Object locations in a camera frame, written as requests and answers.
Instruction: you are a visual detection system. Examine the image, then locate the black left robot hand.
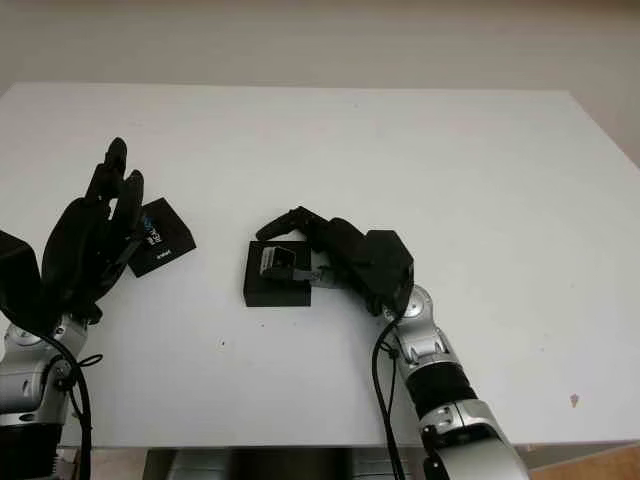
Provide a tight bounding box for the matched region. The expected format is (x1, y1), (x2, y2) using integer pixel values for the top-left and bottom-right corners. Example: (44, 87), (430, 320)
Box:
(40, 137), (147, 324)

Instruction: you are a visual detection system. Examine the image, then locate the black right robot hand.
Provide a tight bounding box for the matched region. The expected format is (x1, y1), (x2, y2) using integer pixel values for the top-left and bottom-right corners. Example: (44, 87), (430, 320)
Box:
(255, 204), (387, 317)

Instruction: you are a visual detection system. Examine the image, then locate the small silver cube camera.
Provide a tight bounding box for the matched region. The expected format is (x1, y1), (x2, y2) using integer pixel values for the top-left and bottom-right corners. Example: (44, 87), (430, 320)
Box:
(259, 245), (298, 282)

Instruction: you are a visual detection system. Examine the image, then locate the black box lid intel print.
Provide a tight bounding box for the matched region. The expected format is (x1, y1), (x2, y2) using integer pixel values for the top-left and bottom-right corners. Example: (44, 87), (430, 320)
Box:
(127, 197), (198, 278)

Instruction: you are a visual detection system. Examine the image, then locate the dark grey robot torso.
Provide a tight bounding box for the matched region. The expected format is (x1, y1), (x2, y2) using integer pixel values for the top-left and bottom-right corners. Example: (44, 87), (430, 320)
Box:
(144, 447), (426, 480)

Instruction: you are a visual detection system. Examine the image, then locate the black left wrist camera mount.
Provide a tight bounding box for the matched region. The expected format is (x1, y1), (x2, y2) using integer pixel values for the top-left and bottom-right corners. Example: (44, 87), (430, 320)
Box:
(0, 229), (47, 342)

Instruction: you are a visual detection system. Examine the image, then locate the black camera box base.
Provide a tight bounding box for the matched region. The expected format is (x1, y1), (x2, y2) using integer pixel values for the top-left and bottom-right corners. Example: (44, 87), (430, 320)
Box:
(244, 240), (314, 309)

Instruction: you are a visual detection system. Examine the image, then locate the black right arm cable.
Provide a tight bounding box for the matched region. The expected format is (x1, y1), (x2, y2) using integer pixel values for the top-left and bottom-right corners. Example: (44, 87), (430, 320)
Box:
(370, 314), (409, 480)

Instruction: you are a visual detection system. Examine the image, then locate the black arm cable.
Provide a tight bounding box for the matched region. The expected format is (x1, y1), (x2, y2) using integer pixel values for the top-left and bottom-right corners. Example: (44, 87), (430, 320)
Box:
(37, 329), (104, 480)
(370, 314), (409, 480)

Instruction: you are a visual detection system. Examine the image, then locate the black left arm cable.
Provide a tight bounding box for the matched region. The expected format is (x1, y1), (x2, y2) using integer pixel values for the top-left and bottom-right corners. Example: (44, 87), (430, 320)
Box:
(37, 329), (104, 480)

